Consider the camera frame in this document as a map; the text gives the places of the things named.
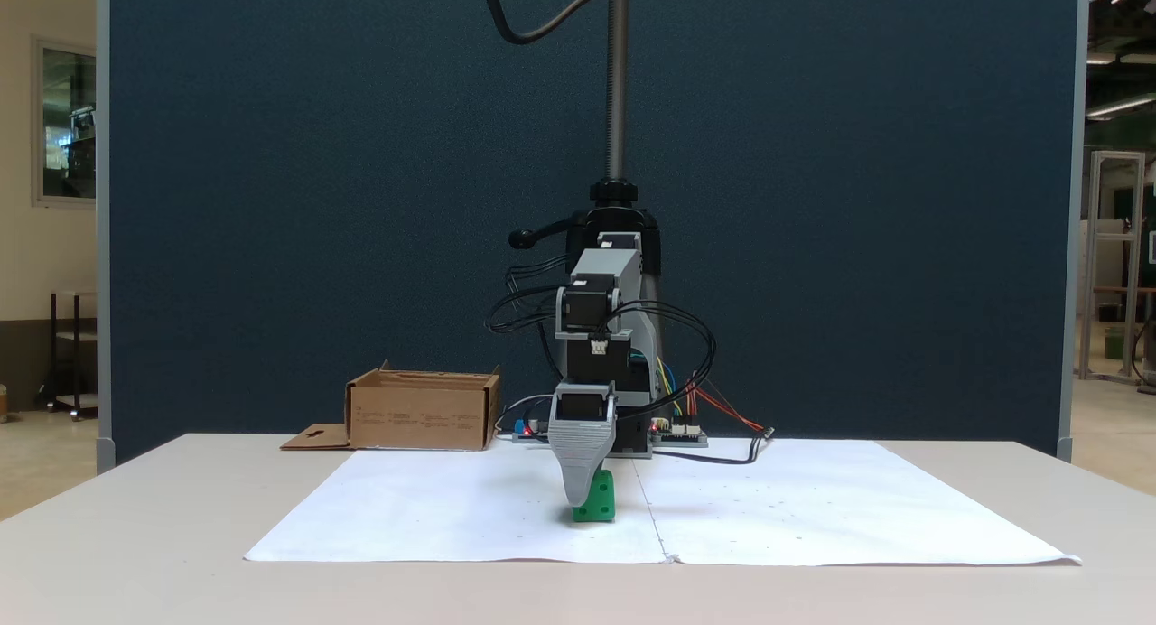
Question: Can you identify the aluminium profile frame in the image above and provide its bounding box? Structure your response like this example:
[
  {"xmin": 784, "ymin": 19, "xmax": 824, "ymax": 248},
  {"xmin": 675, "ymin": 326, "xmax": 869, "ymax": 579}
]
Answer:
[{"xmin": 1077, "ymin": 149, "xmax": 1148, "ymax": 384}]

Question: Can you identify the circuit board with jumper wires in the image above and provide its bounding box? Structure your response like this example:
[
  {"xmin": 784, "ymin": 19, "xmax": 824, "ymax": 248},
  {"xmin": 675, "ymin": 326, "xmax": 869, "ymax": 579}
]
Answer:
[{"xmin": 650, "ymin": 415, "xmax": 710, "ymax": 449}]

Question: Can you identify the dark blue partition panel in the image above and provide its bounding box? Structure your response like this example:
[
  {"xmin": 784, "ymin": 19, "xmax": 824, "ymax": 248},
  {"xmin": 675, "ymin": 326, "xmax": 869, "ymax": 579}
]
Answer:
[{"xmin": 96, "ymin": 0, "xmax": 1087, "ymax": 474}]

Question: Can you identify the black metal cart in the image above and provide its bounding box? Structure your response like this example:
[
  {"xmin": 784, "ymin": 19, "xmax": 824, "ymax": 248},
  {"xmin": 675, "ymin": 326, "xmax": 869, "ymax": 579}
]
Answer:
[{"xmin": 36, "ymin": 289, "xmax": 98, "ymax": 423}]

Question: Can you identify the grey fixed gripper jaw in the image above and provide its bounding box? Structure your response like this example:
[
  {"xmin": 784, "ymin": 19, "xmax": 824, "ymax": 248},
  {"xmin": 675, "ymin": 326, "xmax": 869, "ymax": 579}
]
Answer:
[{"xmin": 548, "ymin": 424, "xmax": 619, "ymax": 510}]

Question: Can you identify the white paper sheet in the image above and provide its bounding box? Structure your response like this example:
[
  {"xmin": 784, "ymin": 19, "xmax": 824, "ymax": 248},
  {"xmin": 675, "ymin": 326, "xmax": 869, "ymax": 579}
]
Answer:
[
  {"xmin": 244, "ymin": 448, "xmax": 669, "ymax": 564},
  {"xmin": 632, "ymin": 438, "xmax": 1083, "ymax": 567}
]

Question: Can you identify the black power cable with connector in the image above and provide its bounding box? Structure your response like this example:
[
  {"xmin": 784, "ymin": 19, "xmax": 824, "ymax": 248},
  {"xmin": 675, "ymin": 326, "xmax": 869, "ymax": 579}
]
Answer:
[{"xmin": 652, "ymin": 426, "xmax": 778, "ymax": 466}]

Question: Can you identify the brown cardboard box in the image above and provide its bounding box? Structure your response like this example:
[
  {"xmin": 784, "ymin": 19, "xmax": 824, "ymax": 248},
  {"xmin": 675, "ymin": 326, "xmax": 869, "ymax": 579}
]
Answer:
[{"xmin": 280, "ymin": 360, "xmax": 502, "ymax": 452}]

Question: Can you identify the red jumper wire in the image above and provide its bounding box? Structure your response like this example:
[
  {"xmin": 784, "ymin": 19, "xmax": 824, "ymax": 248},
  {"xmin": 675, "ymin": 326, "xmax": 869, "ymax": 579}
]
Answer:
[{"xmin": 684, "ymin": 370, "xmax": 767, "ymax": 433}]

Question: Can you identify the yellow jumper wire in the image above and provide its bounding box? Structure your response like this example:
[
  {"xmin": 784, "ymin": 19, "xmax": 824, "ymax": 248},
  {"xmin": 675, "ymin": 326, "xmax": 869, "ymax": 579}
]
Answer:
[{"xmin": 657, "ymin": 361, "xmax": 685, "ymax": 418}]

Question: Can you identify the framed wall window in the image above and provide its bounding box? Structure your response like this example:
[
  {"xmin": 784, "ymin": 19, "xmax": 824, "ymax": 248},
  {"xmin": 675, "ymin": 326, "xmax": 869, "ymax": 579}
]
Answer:
[{"xmin": 33, "ymin": 34, "xmax": 98, "ymax": 210}]

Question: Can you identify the green die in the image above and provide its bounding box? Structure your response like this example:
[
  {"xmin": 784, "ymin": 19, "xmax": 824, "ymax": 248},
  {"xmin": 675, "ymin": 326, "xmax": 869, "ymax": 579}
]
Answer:
[{"xmin": 572, "ymin": 469, "xmax": 618, "ymax": 524}]

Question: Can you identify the thick black camera cable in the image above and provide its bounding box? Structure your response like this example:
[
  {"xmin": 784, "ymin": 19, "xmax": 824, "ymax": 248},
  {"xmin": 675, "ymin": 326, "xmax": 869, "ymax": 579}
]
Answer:
[{"xmin": 477, "ymin": 0, "xmax": 626, "ymax": 46}]

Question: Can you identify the camera stand pole with clamp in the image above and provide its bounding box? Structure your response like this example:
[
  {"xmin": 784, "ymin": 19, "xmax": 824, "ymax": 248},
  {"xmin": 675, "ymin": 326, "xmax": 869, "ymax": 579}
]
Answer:
[{"xmin": 508, "ymin": 0, "xmax": 665, "ymax": 423}]

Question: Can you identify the black servo cable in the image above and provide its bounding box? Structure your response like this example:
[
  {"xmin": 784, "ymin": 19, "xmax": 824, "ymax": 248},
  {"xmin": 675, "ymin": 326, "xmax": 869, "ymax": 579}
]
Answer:
[
  {"xmin": 486, "ymin": 253, "xmax": 572, "ymax": 337},
  {"xmin": 619, "ymin": 300, "xmax": 719, "ymax": 420},
  {"xmin": 538, "ymin": 322, "xmax": 568, "ymax": 382}
]

